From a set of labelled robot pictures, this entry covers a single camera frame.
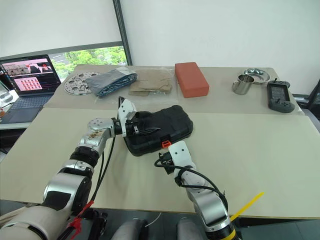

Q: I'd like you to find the grey rounded shape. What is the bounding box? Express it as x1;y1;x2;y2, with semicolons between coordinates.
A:
176;217;205;240
110;217;149;240

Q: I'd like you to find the black handheld controller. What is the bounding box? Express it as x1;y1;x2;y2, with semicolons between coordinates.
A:
266;78;296;114

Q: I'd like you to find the perforated round metal disc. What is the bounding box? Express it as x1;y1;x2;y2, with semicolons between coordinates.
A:
63;70;101;97

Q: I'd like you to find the orange-red rectangular box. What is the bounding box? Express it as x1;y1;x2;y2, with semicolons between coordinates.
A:
174;61;211;99

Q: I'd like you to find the folded dark blue cloth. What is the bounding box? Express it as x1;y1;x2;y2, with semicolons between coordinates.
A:
85;67;139;98

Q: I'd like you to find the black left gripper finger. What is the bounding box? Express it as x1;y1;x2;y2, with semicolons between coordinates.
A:
137;127;162;137

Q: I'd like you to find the black plastic tool case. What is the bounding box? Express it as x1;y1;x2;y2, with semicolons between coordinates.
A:
122;104;196;157

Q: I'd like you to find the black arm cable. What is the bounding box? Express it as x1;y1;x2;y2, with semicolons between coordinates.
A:
154;156;229;201
57;96;126;240

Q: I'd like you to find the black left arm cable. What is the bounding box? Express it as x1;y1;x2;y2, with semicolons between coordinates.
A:
57;96;126;240

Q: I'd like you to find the black office chair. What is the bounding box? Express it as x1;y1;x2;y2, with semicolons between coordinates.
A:
292;79;320;119

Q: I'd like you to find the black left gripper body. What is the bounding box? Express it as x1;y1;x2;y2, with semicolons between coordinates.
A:
124;118;141;138

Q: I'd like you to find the folded tan cloth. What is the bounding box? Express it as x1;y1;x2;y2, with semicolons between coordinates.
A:
128;69;174;97

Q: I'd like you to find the stainless steel cup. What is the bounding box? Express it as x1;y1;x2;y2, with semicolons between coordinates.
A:
231;73;256;96

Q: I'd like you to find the yellow cable tie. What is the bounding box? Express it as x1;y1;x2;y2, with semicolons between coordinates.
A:
229;191;265;223

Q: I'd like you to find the thin white wire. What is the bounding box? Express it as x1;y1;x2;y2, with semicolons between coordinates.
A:
147;213;162;227

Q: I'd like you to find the black support frame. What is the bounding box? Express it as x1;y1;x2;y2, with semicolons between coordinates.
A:
82;209;109;240

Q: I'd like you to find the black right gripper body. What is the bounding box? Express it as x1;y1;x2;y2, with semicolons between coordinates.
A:
158;150;176;176

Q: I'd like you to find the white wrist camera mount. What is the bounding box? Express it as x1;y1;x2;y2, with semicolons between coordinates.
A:
167;140;198;177
116;98;138;137

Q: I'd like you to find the open laptop computer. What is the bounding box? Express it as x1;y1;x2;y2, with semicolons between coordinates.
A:
0;54;62;125

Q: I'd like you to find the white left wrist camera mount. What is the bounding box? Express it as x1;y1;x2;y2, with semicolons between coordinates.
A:
116;98;138;137

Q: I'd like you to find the stainless steel bowl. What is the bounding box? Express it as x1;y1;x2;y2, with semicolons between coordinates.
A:
237;67;271;86

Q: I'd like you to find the grey window frame post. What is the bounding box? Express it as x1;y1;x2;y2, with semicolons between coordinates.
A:
112;0;133;67

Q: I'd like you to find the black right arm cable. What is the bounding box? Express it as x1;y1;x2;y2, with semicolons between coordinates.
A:
154;156;229;201

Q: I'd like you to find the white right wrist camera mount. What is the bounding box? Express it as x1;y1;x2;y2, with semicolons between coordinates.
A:
167;140;198;177

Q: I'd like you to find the white plastic device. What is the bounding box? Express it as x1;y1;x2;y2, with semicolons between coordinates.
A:
0;82;14;106

